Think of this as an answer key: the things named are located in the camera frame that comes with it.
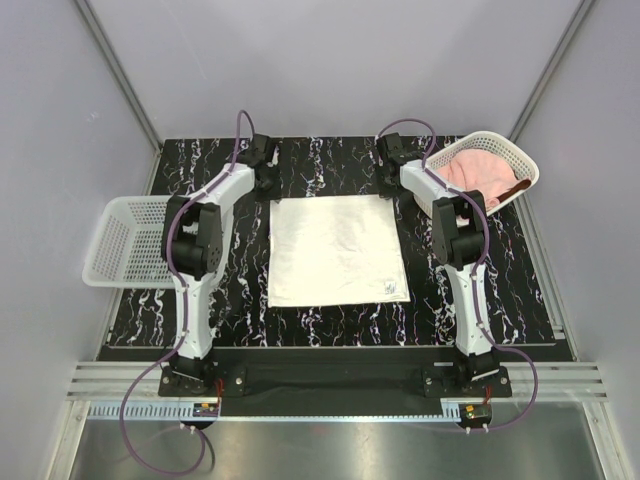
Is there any pink towel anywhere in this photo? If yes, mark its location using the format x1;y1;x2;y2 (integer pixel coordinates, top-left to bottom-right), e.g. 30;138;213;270
437;149;519;210

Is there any white towel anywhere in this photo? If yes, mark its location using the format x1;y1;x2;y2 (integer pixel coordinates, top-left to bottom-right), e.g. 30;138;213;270
267;195;410;308

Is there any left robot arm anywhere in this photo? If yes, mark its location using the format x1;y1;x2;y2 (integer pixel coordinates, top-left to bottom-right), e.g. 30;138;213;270
159;134;282;397

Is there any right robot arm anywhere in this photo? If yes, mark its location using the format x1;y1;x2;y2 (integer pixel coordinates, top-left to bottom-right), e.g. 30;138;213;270
375;133;500;397

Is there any right white plastic basket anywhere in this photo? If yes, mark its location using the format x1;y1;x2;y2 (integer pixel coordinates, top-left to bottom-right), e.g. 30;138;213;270
427;131;540;216

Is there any white plastic basket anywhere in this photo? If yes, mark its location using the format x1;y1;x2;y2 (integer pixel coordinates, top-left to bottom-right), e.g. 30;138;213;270
427;131;540;216
82;195;174;289

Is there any brown towel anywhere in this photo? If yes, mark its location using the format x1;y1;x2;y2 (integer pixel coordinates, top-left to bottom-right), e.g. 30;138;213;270
497;179;532;204

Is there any left white plastic basket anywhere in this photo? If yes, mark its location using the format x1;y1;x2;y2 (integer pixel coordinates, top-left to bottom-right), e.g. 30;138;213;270
82;195;174;289

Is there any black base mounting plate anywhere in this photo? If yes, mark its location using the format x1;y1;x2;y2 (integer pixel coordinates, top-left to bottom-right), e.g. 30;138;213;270
158;346;512;400

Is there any left small circuit board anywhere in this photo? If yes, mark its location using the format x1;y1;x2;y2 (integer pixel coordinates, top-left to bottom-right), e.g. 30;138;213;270
193;402;220;418

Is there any small circuit board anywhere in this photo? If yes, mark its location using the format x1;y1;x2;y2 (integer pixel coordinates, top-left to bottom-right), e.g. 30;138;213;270
464;403;492;420
193;402;220;418

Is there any right small circuit board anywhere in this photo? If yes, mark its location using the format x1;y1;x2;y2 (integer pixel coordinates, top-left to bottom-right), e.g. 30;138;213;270
464;403;492;420

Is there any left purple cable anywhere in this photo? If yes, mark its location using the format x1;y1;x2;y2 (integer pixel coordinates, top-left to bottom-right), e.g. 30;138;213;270
118;109;261;476

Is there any right aluminium frame post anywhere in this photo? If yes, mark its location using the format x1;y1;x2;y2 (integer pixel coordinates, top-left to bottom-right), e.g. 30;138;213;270
508;0;598;143

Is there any aluminium frame post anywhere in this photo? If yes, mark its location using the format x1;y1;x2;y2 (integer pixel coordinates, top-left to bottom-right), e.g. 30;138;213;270
71;0;163;152
508;0;598;143

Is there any left aluminium frame post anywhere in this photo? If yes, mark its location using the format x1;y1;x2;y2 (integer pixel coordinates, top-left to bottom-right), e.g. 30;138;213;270
71;0;163;152

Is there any white slotted cable duct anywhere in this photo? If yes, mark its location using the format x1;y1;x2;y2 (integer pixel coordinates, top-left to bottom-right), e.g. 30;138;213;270
87;401;194;420

